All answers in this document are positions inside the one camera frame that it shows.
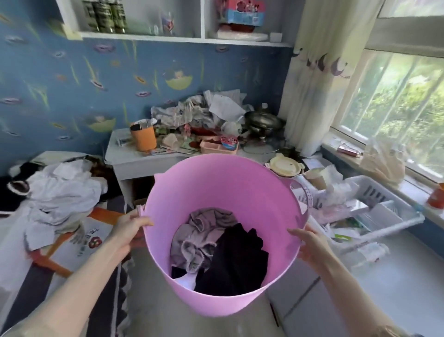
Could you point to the black garment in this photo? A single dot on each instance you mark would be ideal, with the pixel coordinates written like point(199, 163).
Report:
point(236, 260)

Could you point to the pink and blue box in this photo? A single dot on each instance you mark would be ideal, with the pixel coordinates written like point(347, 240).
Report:
point(241, 12)

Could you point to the white garment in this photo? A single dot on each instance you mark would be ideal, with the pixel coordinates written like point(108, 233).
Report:
point(186, 283)

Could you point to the white and orange bag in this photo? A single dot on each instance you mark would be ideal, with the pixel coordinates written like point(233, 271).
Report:
point(74, 239)

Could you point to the pink small box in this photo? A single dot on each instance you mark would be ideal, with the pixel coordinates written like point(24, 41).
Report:
point(349, 150)

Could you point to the black and white plush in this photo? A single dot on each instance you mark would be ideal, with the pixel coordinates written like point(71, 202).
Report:
point(17, 185)

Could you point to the row of dark green jars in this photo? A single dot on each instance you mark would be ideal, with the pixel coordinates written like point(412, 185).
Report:
point(104, 15)

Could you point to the glass pot lid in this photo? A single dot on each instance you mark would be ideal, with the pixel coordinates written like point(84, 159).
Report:
point(260, 145)

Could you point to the orange-red container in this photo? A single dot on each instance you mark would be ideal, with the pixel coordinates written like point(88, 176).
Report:
point(436, 196)

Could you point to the white wall shelf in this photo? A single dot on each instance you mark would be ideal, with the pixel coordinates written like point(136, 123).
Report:
point(180, 24)

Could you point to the pile of crumpled clothes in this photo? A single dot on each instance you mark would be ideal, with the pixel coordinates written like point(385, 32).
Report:
point(199, 110)

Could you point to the clear plastic bag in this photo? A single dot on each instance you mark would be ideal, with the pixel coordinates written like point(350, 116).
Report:
point(383, 161)

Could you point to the person's right hand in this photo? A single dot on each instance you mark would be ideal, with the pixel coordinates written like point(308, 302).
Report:
point(314, 243)

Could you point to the white small desk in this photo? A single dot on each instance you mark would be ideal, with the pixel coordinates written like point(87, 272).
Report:
point(138, 159)

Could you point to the person's left thumb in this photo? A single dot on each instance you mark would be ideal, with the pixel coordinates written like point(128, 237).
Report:
point(143, 222)

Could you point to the person's left hand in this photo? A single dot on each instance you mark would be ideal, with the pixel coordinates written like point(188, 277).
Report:
point(125, 226)

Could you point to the grey-purple garment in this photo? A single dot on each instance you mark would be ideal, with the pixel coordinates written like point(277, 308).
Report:
point(203, 236)

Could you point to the window with white frame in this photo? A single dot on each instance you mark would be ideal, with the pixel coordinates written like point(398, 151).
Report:
point(399, 100)

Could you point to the cream round lid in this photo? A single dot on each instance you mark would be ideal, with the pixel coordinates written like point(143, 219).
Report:
point(284, 165)

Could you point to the cream patterned curtain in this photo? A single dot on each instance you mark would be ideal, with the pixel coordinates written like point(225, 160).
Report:
point(322, 73)

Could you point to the person's left forearm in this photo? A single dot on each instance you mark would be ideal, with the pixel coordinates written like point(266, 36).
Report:
point(64, 288)

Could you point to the person's right thumb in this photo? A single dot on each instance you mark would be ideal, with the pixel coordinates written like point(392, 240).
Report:
point(296, 232)

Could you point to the white plastic basket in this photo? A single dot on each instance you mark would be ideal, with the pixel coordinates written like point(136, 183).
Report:
point(367, 208)

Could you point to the person's right forearm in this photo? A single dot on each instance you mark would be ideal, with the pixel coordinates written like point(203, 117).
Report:
point(353, 298)

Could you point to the orange plastic cup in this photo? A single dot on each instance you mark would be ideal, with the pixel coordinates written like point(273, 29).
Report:
point(143, 136)

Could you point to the pink plastic laundry bucket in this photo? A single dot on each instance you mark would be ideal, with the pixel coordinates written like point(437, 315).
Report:
point(222, 194)

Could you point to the metal cooking pot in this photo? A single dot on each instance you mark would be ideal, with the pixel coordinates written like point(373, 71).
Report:
point(262, 121)

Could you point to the pink divided tray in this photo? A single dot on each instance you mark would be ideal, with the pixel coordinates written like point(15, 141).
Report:
point(217, 145)

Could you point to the white crumpled clothes pile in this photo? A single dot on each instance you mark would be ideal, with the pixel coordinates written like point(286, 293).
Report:
point(62, 194)

